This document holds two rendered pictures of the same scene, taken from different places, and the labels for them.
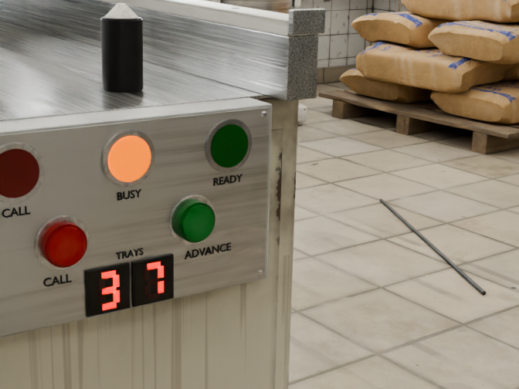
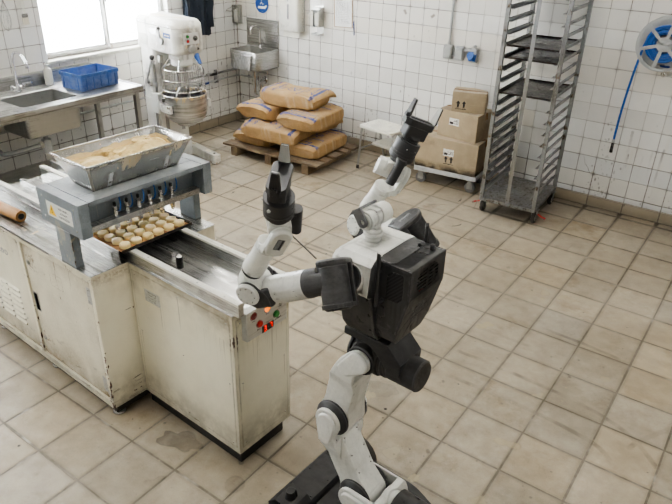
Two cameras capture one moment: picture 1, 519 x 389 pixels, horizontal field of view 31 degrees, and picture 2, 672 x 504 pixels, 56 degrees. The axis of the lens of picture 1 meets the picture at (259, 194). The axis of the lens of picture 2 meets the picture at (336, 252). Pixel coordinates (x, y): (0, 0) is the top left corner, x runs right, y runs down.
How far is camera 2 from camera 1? 2.11 m
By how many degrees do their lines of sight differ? 20
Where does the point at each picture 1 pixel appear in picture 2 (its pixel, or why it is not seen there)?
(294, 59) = not seen: hidden behind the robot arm
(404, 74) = (266, 137)
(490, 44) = (305, 124)
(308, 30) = not seen: hidden behind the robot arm
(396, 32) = (259, 114)
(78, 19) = (226, 256)
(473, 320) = not seen: hidden behind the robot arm
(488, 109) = (307, 153)
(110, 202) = (265, 315)
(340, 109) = (235, 151)
